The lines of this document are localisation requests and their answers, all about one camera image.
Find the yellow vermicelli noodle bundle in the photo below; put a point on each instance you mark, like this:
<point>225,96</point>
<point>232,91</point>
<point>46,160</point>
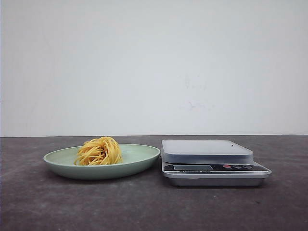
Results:
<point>99,151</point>

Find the pale green round plate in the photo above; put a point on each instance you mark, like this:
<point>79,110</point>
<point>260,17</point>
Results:
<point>136,158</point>

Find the silver digital kitchen scale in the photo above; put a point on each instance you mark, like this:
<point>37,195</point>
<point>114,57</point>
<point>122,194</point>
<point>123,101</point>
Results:
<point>213,163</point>

